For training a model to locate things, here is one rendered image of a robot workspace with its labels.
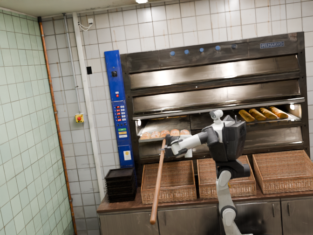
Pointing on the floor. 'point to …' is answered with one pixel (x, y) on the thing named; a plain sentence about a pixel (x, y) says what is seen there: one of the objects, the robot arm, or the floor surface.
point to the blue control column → (112, 57)
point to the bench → (211, 215)
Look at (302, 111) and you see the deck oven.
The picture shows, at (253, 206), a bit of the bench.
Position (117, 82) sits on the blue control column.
